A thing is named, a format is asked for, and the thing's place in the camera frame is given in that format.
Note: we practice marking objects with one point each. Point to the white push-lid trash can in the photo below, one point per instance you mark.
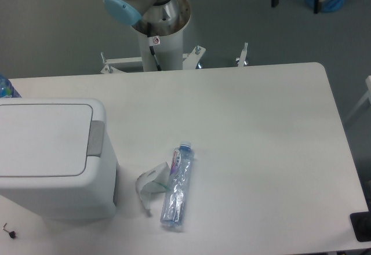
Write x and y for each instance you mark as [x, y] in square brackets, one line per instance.
[57, 159]

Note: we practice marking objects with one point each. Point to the crumpled white plastic wrapper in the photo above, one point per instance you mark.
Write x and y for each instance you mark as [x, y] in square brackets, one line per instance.
[152, 182]

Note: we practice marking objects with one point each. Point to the clear plastic water bottle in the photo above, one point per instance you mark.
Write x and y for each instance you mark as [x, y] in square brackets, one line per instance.
[177, 188]

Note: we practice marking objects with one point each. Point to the black device at table edge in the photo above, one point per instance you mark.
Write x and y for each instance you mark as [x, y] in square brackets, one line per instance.
[361, 225]

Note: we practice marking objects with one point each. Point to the blue water bottle at edge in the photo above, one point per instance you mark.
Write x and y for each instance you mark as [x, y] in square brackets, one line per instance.
[7, 89]

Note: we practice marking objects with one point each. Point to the small black metal clip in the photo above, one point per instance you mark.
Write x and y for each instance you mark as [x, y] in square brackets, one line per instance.
[12, 234]

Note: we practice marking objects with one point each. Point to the white frame at right edge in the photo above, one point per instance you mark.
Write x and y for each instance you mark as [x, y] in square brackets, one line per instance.
[360, 107]

